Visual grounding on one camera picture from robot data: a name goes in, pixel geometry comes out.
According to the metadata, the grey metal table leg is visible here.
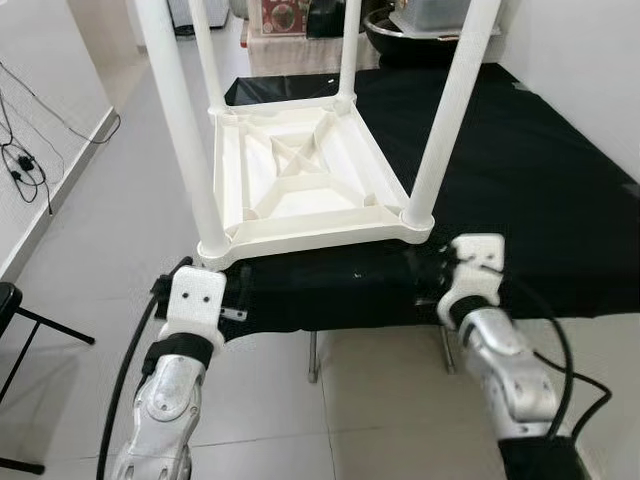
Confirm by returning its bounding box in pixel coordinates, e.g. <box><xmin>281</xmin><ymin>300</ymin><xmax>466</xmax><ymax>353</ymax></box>
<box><xmin>440</xmin><ymin>330</ymin><xmax>456</xmax><ymax>376</ymax></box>

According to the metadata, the black table cloth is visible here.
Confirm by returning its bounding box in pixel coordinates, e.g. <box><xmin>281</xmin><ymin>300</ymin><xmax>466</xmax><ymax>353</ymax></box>
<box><xmin>215</xmin><ymin>62</ymin><xmax>640</xmax><ymax>341</ymax></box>

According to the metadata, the black round bowl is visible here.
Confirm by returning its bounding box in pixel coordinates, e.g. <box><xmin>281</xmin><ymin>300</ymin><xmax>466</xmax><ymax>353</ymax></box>
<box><xmin>365</xmin><ymin>10</ymin><xmax>471</xmax><ymax>69</ymax></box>

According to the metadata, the beige patterned bench cloth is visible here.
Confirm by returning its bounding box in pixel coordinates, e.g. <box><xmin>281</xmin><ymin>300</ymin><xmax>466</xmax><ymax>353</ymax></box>
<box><xmin>245</xmin><ymin>30</ymin><xmax>381</xmax><ymax>76</ymax></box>

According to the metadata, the clear plastic storage box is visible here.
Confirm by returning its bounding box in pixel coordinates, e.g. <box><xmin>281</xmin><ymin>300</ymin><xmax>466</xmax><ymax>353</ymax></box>
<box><xmin>390</xmin><ymin>0</ymin><xmax>501</xmax><ymax>36</ymax></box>

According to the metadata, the black plastic bag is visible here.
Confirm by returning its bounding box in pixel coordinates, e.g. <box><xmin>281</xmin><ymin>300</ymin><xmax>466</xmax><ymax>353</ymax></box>
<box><xmin>305</xmin><ymin>0</ymin><xmax>346</xmax><ymax>39</ymax></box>

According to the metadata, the red printed carton box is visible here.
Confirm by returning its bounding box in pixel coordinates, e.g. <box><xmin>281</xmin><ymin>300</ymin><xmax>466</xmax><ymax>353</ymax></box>
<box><xmin>262</xmin><ymin>0</ymin><xmax>306</xmax><ymax>36</ymax></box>

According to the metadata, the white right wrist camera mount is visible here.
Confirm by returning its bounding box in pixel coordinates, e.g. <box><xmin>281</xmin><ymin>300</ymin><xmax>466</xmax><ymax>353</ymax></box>
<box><xmin>437</xmin><ymin>233</ymin><xmax>506</xmax><ymax>326</ymax></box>

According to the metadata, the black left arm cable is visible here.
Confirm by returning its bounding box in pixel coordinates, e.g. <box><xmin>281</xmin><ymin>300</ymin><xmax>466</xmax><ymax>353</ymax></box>
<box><xmin>98</xmin><ymin>258</ymin><xmax>193</xmax><ymax>480</ymax></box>

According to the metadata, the thin black wall cable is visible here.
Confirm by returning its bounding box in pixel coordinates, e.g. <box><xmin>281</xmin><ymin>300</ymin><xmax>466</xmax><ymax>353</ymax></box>
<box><xmin>0</xmin><ymin>60</ymin><xmax>121</xmax><ymax>216</ymax></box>

